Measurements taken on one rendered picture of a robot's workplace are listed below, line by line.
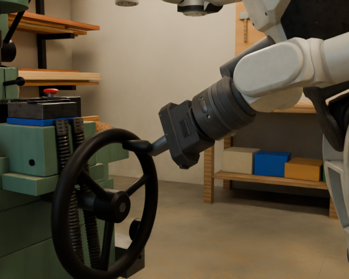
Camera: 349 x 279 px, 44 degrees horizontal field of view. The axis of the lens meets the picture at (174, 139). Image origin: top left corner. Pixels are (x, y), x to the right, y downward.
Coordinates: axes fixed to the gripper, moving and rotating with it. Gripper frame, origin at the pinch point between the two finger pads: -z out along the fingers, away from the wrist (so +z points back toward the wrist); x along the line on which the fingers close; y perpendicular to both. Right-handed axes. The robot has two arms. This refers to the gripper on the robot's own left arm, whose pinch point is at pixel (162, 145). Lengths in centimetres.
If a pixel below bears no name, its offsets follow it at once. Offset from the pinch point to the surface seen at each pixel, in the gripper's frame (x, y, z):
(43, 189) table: -2.3, 14.2, -17.3
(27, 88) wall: 210, -176, -262
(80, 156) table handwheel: -0.9, 14.5, -6.1
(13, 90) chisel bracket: 25.1, 9.9, -27.0
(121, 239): -6.7, -24.0, -38.6
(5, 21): 55, 1, -37
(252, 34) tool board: 180, -281, -67
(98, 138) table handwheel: 2.4, 10.7, -4.8
